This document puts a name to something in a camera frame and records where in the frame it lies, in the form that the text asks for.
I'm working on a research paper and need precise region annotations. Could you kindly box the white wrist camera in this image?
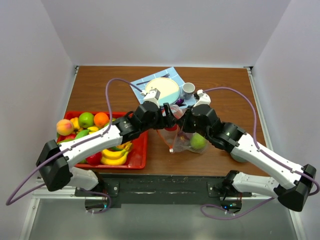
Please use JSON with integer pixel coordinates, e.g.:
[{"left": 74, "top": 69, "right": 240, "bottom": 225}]
[
  {"left": 193, "top": 89, "right": 211, "bottom": 108},
  {"left": 140, "top": 88, "right": 161, "bottom": 108}
]

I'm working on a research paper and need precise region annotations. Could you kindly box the cream and blue plate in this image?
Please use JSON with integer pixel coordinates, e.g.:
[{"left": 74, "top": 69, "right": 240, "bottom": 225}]
[{"left": 144, "top": 77, "right": 180, "bottom": 106}]

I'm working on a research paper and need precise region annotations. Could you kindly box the yellow banana bunch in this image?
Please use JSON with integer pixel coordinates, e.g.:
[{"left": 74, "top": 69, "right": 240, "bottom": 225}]
[{"left": 100, "top": 142, "right": 133, "bottom": 166}]

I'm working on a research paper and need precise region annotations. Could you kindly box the purple fork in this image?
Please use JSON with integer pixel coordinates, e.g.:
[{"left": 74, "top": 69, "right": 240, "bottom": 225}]
[{"left": 135, "top": 72, "right": 171, "bottom": 86}]

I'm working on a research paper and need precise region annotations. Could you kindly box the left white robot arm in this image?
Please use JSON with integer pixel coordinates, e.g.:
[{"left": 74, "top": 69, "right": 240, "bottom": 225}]
[{"left": 36, "top": 101, "right": 177, "bottom": 196}]

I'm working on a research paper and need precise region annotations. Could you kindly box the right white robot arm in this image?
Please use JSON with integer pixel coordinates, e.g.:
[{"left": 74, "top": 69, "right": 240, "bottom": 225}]
[{"left": 177, "top": 104, "right": 317, "bottom": 212}]

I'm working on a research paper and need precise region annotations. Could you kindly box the clear orange zip top bag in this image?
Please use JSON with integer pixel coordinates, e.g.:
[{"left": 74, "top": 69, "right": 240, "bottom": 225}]
[{"left": 156, "top": 104, "right": 210, "bottom": 155}]

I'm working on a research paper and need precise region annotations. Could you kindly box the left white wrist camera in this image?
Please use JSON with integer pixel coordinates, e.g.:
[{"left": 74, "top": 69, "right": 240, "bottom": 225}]
[{"left": 140, "top": 88, "right": 161, "bottom": 108}]

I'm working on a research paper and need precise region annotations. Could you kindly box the red apple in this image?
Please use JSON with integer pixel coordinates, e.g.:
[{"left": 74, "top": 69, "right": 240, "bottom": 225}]
[{"left": 165, "top": 124, "right": 178, "bottom": 132}]

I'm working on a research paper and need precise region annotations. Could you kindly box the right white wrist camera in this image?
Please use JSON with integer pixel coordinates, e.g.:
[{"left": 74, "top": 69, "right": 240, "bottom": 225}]
[{"left": 193, "top": 89, "right": 211, "bottom": 108}]

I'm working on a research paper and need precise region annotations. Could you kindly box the blue checked cloth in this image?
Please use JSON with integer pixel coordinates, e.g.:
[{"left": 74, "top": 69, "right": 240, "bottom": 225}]
[{"left": 131, "top": 67, "right": 185, "bottom": 100}]

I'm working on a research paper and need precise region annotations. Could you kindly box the orange fruit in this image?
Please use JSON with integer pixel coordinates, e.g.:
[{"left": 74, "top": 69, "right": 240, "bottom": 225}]
[{"left": 93, "top": 112, "right": 110, "bottom": 129}]

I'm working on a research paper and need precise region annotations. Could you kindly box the purple spoon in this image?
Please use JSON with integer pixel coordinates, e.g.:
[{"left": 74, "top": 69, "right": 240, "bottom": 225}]
[{"left": 175, "top": 98, "right": 185, "bottom": 106}]

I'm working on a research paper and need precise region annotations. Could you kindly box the green apple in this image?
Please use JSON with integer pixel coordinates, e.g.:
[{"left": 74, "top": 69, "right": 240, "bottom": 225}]
[{"left": 78, "top": 112, "right": 95, "bottom": 129}]

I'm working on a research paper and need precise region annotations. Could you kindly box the red pomegranate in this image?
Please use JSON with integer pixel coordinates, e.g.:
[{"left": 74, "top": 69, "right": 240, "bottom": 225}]
[{"left": 86, "top": 152, "right": 102, "bottom": 166}]

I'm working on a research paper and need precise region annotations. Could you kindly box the grey ceramic mug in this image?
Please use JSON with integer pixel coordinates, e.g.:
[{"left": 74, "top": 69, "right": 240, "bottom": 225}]
[{"left": 181, "top": 82, "right": 196, "bottom": 100}]

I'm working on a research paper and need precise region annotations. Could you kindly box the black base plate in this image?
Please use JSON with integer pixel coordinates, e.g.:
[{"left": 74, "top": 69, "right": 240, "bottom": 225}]
[{"left": 74, "top": 173, "right": 252, "bottom": 208}]

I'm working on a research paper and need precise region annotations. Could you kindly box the peach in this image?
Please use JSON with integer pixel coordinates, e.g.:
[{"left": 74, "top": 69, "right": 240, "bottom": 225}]
[{"left": 56, "top": 119, "right": 74, "bottom": 136}]

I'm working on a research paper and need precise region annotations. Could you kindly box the green lime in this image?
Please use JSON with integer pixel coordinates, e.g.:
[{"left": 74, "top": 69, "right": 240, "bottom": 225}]
[{"left": 190, "top": 133, "right": 207, "bottom": 150}]

